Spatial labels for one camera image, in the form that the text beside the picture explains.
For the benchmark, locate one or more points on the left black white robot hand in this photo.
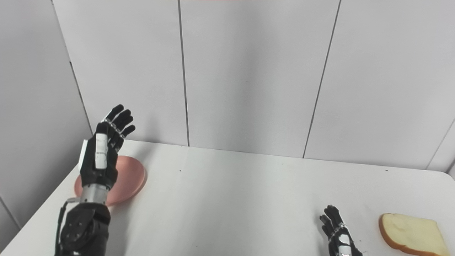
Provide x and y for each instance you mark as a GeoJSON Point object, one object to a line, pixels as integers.
{"type": "Point", "coordinates": [101, 153]}

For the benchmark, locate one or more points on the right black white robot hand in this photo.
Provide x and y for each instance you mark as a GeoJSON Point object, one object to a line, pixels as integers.
{"type": "Point", "coordinates": [337, 233]}

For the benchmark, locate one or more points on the pink round plate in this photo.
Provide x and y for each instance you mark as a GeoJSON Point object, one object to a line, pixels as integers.
{"type": "Point", "coordinates": [129, 177]}

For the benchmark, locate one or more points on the slice of white bread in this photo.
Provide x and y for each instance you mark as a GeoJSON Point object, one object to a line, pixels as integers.
{"type": "Point", "coordinates": [412, 234]}

